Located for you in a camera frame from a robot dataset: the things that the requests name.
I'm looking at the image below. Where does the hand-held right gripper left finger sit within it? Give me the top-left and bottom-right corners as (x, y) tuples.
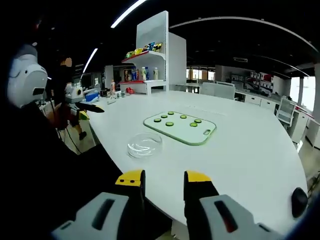
(51, 169), (146, 240)

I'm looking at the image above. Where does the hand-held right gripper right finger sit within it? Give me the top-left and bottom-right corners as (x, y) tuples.
(183, 170), (283, 240)

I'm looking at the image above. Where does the large clear glass bowl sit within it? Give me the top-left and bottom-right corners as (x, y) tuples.
(126, 132), (163, 157)

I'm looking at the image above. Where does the glass petri dish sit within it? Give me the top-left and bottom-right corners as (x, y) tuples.
(127, 141), (163, 160)

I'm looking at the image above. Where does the group of cucumber slices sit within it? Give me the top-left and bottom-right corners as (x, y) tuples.
(153, 111), (203, 127)

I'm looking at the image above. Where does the blue box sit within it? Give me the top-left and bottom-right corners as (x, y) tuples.
(83, 91), (101, 103)

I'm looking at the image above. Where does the short ceiling light strip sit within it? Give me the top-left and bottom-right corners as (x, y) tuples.
(82, 47), (99, 75)

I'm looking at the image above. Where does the person in black shirt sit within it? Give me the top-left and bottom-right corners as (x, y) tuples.
(0, 99), (173, 240)

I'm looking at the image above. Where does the row of snack bags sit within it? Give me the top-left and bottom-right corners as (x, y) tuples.
(125, 42), (164, 59)

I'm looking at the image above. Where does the black oval object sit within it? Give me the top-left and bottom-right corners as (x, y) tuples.
(291, 187), (309, 219)

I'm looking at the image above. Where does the white green-rimmed cutting board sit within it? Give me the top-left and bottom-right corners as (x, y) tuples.
(143, 111), (217, 147)

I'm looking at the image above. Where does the long ceiling light strip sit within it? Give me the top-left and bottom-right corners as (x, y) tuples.
(110, 0), (148, 29)

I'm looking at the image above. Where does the white shelf unit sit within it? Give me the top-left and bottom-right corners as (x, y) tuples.
(121, 11), (188, 96)

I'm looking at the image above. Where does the white cabinet row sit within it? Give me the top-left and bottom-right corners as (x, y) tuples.
(234, 91), (320, 151)

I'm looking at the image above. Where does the white low cabinet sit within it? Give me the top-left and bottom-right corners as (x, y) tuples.
(200, 81), (236, 101)

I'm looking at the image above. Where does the white office chair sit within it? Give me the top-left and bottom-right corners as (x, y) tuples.
(275, 96), (298, 131)

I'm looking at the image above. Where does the black cable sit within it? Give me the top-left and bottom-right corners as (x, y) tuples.
(51, 93), (82, 154)

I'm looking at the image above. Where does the wall display of red boxes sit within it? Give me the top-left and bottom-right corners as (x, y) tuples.
(248, 71), (275, 95)

